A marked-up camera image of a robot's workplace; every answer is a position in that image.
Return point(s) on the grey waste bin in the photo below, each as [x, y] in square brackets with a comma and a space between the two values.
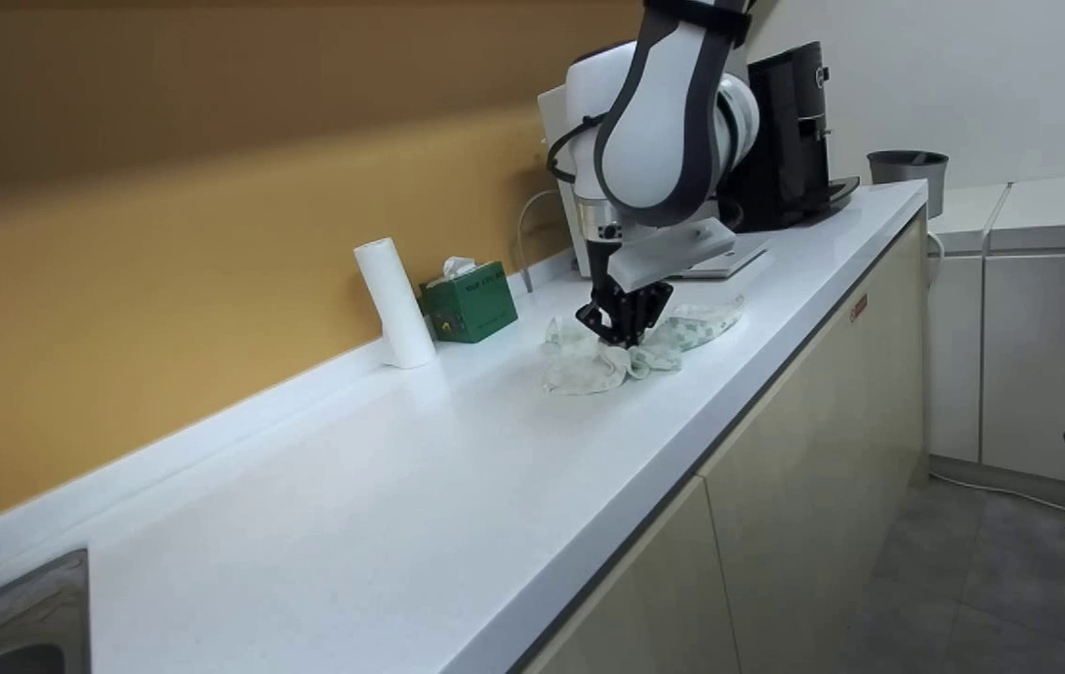
[909, 170]

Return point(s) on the beige cabinet door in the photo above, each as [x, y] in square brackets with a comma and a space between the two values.
[654, 599]
[823, 449]

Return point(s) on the green tissue box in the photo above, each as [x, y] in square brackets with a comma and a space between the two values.
[470, 304]

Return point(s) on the black coffee machine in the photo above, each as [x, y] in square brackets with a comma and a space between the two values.
[787, 140]

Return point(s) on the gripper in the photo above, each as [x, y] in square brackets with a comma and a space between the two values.
[602, 267]

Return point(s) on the white countertop appliance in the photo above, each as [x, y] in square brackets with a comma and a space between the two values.
[559, 122]

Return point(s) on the white cabinet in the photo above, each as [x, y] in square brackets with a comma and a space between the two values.
[1043, 346]

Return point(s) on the steel sink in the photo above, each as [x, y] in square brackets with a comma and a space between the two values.
[13, 622]

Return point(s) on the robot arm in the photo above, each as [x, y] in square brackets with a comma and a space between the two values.
[659, 122]

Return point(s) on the white paper towel roll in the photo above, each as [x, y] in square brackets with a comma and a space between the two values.
[396, 304]

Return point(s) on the white patterned towel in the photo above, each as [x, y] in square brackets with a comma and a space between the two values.
[579, 367]

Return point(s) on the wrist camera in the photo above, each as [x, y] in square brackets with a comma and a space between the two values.
[673, 251]

